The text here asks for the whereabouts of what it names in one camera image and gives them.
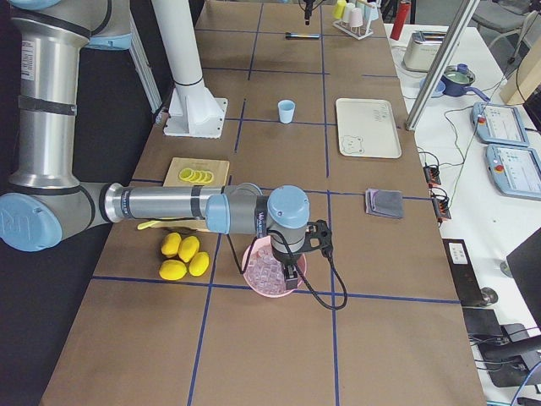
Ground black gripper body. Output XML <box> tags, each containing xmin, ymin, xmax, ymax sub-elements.
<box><xmin>278</xmin><ymin>253</ymin><xmax>301</xmax><ymax>273</ymax></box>
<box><xmin>298</xmin><ymin>0</ymin><xmax>315</xmax><ymax>12</ymax></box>

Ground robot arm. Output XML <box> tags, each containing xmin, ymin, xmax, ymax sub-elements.
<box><xmin>1</xmin><ymin>1</ymin><xmax>317</xmax><ymax>290</ymax></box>

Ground clear ice cubes pile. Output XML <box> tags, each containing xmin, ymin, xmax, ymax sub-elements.
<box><xmin>244</xmin><ymin>246</ymin><xmax>289</xmax><ymax>297</ymax></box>

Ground yellow cup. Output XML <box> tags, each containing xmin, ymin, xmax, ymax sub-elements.
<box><xmin>332</xmin><ymin>0</ymin><xmax>347</xmax><ymax>20</ymax></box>

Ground pink cup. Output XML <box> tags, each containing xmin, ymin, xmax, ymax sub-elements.
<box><xmin>344</xmin><ymin>8</ymin><xmax>363</xmax><ymax>29</ymax></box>

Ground white cup rack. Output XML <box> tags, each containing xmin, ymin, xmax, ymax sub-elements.
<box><xmin>332</xmin><ymin>0</ymin><xmax>380</xmax><ymax>40</ymax></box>

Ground light blue cup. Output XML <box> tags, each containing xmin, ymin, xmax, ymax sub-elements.
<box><xmin>277</xmin><ymin>99</ymin><xmax>296</xmax><ymax>124</ymax></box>

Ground pink bowl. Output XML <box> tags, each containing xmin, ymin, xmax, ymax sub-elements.
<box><xmin>242</xmin><ymin>236</ymin><xmax>303</xmax><ymax>298</ymax></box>

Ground steel muddler black tip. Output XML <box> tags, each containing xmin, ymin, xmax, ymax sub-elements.
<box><xmin>285</xmin><ymin>32</ymin><xmax>320</xmax><ymax>40</ymax></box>

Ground yellow lemon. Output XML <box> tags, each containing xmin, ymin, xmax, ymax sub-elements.
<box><xmin>178</xmin><ymin>236</ymin><xmax>200</xmax><ymax>262</ymax></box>
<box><xmin>189</xmin><ymin>251</ymin><xmax>210</xmax><ymax>277</ymax></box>
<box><xmin>161</xmin><ymin>233</ymin><xmax>182</xmax><ymax>258</ymax></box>
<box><xmin>159</xmin><ymin>259</ymin><xmax>188</xmax><ymax>281</ymax></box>

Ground red cylinder bottle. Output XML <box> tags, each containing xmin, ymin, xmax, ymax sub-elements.
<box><xmin>390</xmin><ymin>0</ymin><xmax>411</xmax><ymax>41</ymax></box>

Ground folded grey purple cloth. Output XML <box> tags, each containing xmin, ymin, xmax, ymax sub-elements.
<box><xmin>365</xmin><ymin>188</ymin><xmax>404</xmax><ymax>219</ymax></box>

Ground wooden cutting board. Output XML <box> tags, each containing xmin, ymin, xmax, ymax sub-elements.
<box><xmin>150</xmin><ymin>157</ymin><xmax>229</xmax><ymax>232</ymax></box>

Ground lemon slices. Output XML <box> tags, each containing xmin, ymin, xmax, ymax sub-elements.
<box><xmin>178</xmin><ymin>167</ymin><xmax>214</xmax><ymax>184</ymax></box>

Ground cream tray with bear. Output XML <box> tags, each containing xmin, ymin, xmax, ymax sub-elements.
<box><xmin>336</xmin><ymin>98</ymin><xmax>402</xmax><ymax>159</ymax></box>

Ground yellow knife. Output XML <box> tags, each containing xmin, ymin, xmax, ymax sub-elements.
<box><xmin>136</xmin><ymin>220</ymin><xmax>164</xmax><ymax>231</ymax></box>

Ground blue bowl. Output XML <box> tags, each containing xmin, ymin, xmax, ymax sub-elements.
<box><xmin>418</xmin><ymin>78</ymin><xmax>447</xmax><ymax>99</ymax></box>

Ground blue pot with lid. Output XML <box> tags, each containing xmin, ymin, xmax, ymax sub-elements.
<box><xmin>441</xmin><ymin>63</ymin><xmax>489</xmax><ymax>102</ymax></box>

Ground upper teach pendant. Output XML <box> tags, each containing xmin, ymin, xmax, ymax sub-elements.
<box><xmin>472</xmin><ymin>102</ymin><xmax>530</xmax><ymax>147</ymax></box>

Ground teach pendant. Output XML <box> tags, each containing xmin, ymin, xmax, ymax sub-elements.
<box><xmin>472</xmin><ymin>102</ymin><xmax>530</xmax><ymax>147</ymax></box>
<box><xmin>485</xmin><ymin>144</ymin><xmax>540</xmax><ymax>200</ymax></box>

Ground black monitor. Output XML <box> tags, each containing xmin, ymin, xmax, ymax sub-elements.
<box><xmin>506</xmin><ymin>229</ymin><xmax>540</xmax><ymax>327</ymax></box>

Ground lower teach pendant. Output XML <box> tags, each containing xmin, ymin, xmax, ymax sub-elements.
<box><xmin>485</xmin><ymin>144</ymin><xmax>540</xmax><ymax>200</ymax></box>

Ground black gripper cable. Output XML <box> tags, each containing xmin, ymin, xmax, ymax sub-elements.
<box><xmin>226</xmin><ymin>219</ymin><xmax>348</xmax><ymax>313</ymax></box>

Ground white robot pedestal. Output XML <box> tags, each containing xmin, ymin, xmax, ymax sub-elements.
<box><xmin>152</xmin><ymin>0</ymin><xmax>228</xmax><ymax>139</ymax></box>

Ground aluminium frame post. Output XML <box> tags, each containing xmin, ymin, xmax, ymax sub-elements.
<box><xmin>405</xmin><ymin>0</ymin><xmax>480</xmax><ymax>131</ymax></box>

